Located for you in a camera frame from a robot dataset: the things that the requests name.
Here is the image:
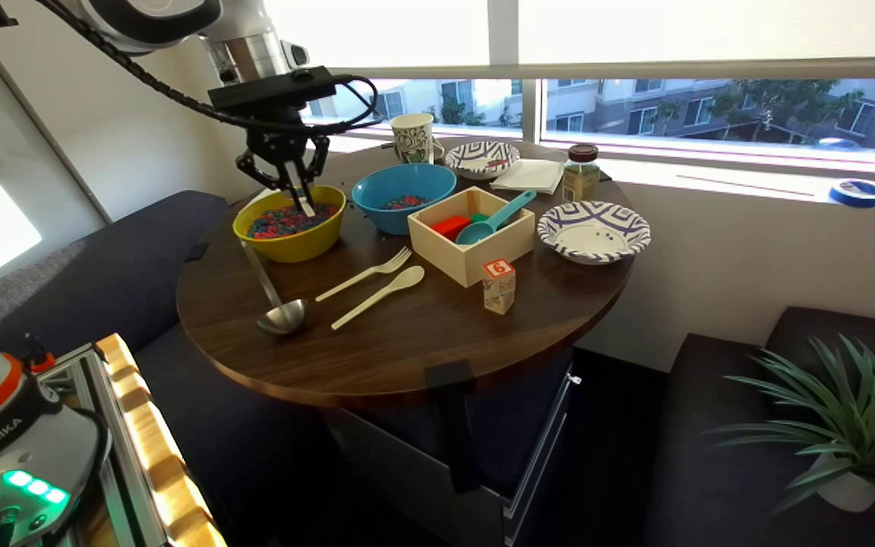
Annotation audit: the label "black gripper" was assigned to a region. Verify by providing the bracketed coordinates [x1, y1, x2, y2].
[238, 99, 333, 220]

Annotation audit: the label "cream plastic spoon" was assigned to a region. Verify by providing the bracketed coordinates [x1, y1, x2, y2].
[328, 265, 430, 335]

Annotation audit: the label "yellow bowl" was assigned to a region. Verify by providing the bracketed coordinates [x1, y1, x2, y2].
[232, 183, 351, 267]

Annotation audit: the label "blue bowl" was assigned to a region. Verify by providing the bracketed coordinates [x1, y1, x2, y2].
[346, 160, 463, 241]

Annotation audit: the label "patterned paper bowl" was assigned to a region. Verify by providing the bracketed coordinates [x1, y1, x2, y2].
[443, 136, 524, 185]

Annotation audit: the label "teal plastic spoon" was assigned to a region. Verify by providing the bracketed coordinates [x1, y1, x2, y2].
[453, 190, 541, 249]

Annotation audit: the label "open wooden box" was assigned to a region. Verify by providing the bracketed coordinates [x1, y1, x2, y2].
[404, 183, 541, 291]

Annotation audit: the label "large heap colourful candies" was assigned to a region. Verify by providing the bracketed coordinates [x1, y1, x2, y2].
[245, 199, 345, 243]

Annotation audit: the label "small heap colourful candies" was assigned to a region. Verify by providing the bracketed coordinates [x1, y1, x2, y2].
[383, 192, 433, 212]

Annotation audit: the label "patterned paper cup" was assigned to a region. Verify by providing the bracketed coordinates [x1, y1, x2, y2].
[390, 114, 438, 168]

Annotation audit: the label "cream plastic fork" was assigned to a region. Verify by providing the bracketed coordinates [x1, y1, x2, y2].
[314, 243, 418, 307]

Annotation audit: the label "metal ladle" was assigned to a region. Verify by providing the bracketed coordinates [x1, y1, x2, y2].
[241, 241, 309, 342]

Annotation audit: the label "red plastic scoop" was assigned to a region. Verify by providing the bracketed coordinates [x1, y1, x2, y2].
[430, 211, 477, 243]

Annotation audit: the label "white roller blind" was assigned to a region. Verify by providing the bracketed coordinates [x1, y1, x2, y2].
[515, 0, 875, 72]
[264, 0, 492, 76]

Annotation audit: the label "blue grey bench seat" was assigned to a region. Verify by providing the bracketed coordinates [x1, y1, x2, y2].
[0, 190, 351, 547]

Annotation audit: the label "small wooden block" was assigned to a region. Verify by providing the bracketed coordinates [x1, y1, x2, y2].
[479, 260, 520, 319]

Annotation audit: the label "glass jar with dark lid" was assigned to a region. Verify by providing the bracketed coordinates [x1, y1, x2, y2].
[559, 140, 602, 205]

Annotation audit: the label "patterned flat paper plate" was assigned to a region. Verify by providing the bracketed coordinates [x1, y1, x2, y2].
[535, 199, 654, 267]

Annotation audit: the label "grey cabinet under table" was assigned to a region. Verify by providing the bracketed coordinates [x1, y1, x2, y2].
[320, 348, 585, 547]

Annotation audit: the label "blue tape roll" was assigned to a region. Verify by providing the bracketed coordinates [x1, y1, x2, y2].
[827, 175, 875, 212]

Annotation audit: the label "green spiky plant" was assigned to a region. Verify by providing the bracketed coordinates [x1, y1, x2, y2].
[707, 330, 875, 545]

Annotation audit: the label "white plant pot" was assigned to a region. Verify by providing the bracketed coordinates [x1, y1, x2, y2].
[811, 460, 875, 516]

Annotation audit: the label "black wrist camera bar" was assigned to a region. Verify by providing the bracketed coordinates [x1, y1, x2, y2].
[208, 65, 340, 115]

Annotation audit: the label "white window frame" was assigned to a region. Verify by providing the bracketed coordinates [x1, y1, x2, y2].
[297, 0, 875, 215]

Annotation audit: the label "light wooden rail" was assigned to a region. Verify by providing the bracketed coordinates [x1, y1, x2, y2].
[93, 330, 232, 547]

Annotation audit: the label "metal robot mount frame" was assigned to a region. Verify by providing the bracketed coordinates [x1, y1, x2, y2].
[38, 344, 169, 547]

